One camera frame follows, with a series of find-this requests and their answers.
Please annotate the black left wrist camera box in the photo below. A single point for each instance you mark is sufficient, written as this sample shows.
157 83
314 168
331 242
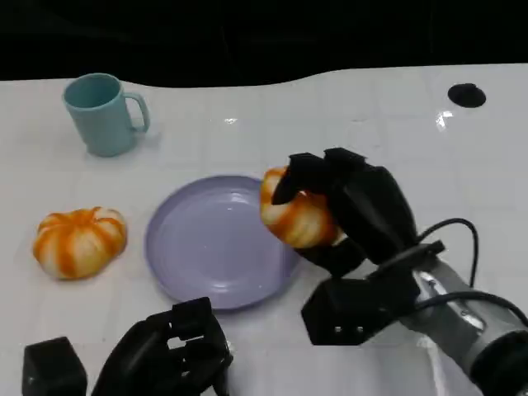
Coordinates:
53 367

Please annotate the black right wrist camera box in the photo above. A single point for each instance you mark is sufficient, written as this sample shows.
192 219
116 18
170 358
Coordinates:
354 311

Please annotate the pale green mug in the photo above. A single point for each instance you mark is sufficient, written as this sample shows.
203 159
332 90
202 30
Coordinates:
103 114

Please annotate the orange and white bread roll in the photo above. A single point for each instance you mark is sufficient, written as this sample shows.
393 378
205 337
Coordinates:
79 243
299 218

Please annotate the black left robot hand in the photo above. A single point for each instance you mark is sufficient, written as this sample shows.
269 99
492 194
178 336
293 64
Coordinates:
165 354

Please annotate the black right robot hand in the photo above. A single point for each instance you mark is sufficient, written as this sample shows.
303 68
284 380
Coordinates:
367 210

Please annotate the lilac plate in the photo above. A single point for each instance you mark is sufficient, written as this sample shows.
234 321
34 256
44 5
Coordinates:
218 243

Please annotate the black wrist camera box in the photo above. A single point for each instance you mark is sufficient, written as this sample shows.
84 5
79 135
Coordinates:
354 311
53 367

